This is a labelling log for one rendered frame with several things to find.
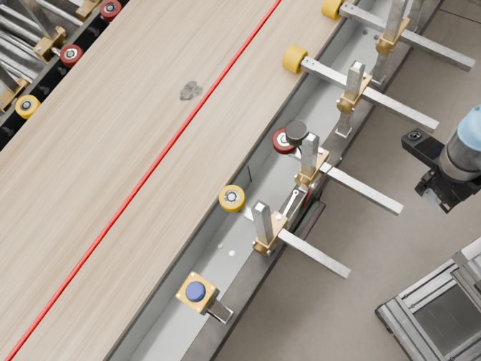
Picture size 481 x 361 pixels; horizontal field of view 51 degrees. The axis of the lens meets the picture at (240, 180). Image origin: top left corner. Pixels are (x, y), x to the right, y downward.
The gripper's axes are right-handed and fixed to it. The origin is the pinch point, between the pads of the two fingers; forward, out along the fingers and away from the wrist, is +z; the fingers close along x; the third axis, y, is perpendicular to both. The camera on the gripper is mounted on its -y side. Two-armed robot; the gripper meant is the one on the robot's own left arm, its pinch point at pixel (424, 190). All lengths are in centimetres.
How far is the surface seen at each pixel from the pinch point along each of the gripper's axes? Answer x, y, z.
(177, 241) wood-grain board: -52, -34, 42
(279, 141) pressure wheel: -9, -44, 41
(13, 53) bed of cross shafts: -70, -147, 60
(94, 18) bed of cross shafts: -36, -130, 48
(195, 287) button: -52, -12, 8
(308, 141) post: -7.2, -30.9, 20.7
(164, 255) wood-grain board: -58, -33, 42
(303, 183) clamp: -10, -29, 45
